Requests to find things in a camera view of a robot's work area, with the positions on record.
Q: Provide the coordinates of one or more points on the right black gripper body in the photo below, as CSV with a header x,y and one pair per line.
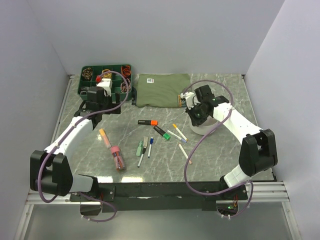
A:
x,y
197,114

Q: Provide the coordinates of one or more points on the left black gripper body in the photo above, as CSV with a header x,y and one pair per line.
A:
x,y
108,103

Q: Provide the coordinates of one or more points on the white round divided organizer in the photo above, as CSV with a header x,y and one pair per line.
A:
x,y
205,127

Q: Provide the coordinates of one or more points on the yellow pink highlighter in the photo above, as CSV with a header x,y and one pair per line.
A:
x,y
105,138

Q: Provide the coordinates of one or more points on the green cap black highlighter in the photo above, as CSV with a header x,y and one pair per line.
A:
x,y
164,134

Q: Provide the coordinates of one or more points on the orange cap black highlighter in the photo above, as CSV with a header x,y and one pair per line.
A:
x,y
148,122

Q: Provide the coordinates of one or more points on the blue cap white marker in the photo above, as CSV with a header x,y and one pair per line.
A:
x,y
150,147

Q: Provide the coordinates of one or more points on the grey white eraser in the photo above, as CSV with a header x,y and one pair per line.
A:
x,y
145,142

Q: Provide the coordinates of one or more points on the black cap white marker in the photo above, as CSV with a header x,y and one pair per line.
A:
x,y
141,157

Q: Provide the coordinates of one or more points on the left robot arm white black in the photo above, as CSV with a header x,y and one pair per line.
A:
x,y
50,171

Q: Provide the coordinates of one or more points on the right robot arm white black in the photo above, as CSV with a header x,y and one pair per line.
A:
x,y
258,150

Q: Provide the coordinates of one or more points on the yellow cap white marker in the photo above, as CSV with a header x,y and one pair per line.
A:
x,y
180,132

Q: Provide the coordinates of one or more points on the yellow rolled tie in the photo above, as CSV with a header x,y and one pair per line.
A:
x,y
106,72

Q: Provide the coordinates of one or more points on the brown patterned rolled tie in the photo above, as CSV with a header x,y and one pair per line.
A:
x,y
87,74

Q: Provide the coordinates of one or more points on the maroon floral rolled tie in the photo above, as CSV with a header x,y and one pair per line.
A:
x,y
125,86

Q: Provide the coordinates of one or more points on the light blue cap marker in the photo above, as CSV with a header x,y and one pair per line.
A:
x,y
176,136

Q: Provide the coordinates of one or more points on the green compartment tray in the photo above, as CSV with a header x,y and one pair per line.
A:
x,y
116,79

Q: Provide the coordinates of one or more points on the orange cap white marker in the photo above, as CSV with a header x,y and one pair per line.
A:
x,y
184,153

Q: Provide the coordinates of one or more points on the orange rolled tie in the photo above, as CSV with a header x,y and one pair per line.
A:
x,y
126,71

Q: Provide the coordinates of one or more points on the folded olive green t-shirt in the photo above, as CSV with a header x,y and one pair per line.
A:
x,y
161,90

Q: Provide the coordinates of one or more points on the pink cap clear pen tube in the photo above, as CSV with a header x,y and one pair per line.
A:
x,y
118,159

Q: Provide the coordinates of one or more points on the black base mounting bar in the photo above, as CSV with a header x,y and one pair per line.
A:
x,y
152,196

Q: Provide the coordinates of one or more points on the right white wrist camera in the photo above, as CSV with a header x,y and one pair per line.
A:
x,y
190,98

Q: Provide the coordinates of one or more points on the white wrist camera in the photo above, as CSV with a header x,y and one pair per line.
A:
x,y
105,83
190,98

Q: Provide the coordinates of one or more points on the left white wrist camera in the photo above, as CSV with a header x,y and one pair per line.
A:
x,y
105,83

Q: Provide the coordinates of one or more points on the aluminium rail frame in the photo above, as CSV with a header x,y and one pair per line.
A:
x,y
257,192

